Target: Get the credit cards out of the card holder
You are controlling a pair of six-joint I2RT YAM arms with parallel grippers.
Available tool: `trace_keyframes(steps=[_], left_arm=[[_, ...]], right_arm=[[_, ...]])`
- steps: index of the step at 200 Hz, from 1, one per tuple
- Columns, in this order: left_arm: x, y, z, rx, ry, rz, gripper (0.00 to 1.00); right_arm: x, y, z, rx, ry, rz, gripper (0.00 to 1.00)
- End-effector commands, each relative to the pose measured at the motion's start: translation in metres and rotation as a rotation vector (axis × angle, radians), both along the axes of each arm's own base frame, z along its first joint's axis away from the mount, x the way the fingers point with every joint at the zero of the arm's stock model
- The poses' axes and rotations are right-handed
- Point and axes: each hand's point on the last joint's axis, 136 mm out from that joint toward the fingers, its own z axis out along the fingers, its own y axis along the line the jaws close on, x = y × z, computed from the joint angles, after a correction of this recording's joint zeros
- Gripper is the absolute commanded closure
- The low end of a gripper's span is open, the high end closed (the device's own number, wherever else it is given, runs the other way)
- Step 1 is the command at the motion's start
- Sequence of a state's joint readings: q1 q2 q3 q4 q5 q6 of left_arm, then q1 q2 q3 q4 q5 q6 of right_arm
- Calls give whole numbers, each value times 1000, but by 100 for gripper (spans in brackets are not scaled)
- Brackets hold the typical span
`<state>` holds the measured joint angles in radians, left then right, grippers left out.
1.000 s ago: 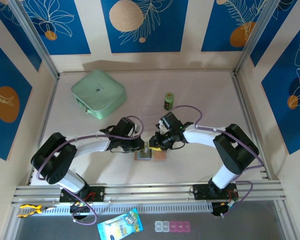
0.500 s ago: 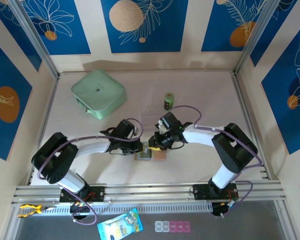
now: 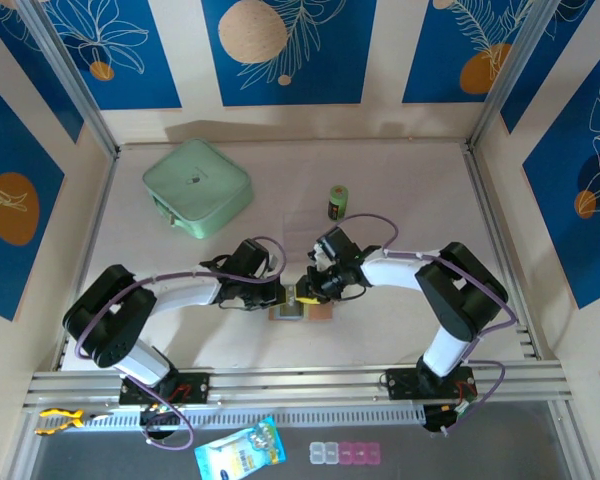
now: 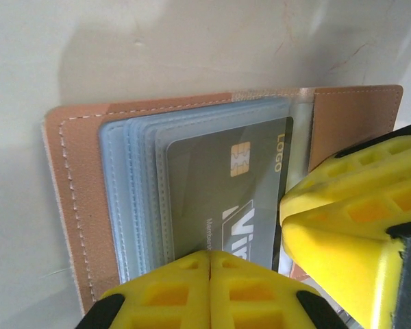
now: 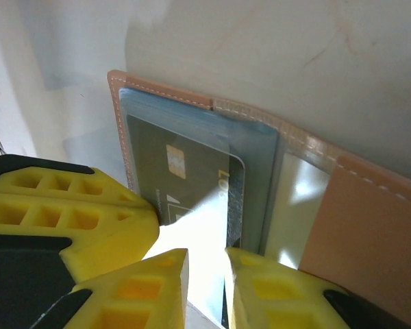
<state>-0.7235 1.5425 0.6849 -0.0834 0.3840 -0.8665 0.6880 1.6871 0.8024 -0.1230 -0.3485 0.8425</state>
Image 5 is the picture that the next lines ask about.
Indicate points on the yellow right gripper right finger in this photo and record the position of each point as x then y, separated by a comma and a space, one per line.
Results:
277, 298

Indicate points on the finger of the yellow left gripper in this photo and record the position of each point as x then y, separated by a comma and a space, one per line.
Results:
116, 240
99, 186

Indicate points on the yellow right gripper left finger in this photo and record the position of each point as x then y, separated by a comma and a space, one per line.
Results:
140, 298

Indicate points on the black VIP card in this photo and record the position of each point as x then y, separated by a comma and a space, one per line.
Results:
150, 164

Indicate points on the tan leather card holder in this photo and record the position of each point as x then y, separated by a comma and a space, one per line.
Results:
363, 212

